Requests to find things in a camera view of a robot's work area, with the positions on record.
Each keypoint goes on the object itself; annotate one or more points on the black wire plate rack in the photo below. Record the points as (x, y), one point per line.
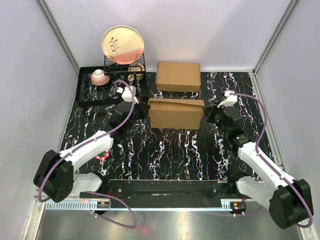
(112, 68)

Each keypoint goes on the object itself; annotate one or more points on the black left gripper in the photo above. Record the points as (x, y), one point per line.
(144, 109)

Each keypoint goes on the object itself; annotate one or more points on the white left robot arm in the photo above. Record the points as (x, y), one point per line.
(57, 175)

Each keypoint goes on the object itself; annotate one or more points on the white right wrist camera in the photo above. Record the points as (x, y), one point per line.
(230, 98)

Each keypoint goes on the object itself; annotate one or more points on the pink flower coaster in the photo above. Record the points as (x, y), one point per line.
(103, 155)

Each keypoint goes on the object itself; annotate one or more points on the pink ceramic bowl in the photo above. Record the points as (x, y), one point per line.
(98, 78)

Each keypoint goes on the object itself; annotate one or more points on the beige cup in rack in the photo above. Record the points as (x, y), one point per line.
(136, 72)

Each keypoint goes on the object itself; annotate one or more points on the black wire tray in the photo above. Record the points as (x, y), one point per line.
(88, 95)

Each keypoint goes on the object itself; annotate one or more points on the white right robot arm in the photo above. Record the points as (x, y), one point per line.
(288, 200)

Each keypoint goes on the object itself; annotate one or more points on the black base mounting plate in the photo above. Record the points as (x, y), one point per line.
(171, 194)

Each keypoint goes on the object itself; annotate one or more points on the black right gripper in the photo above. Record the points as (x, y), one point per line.
(210, 111)

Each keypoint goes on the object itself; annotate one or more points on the closed brown cardboard box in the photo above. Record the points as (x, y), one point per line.
(178, 77)

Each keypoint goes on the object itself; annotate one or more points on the beige and pink plate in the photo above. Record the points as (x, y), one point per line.
(122, 44)

